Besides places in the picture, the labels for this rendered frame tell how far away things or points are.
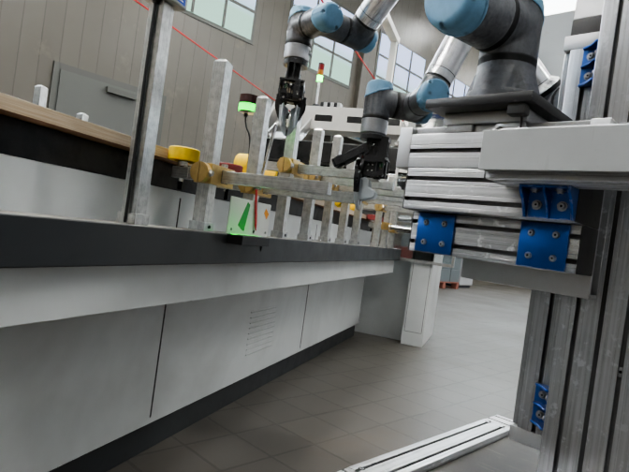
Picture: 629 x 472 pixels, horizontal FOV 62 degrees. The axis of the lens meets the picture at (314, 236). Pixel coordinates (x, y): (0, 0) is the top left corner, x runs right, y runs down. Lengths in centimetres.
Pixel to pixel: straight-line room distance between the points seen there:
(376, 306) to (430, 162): 309
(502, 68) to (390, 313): 319
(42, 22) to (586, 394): 614
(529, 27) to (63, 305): 102
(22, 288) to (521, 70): 98
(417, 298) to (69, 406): 296
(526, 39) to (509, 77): 8
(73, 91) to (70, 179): 523
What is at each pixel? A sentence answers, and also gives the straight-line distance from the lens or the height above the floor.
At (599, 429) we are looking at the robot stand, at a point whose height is 43.
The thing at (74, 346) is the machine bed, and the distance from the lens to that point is 138.
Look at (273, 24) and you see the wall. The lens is 829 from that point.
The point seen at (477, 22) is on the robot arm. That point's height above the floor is 116.
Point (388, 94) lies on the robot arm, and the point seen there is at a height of 114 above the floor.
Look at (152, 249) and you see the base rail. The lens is 112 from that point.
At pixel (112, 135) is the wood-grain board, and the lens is 128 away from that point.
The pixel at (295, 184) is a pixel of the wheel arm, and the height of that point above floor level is 84.
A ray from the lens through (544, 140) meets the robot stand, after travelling 91.
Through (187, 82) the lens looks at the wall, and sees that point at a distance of 723.
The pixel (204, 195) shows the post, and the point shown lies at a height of 79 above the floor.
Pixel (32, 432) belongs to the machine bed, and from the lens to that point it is 137.
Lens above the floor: 73
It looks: level
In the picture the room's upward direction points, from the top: 8 degrees clockwise
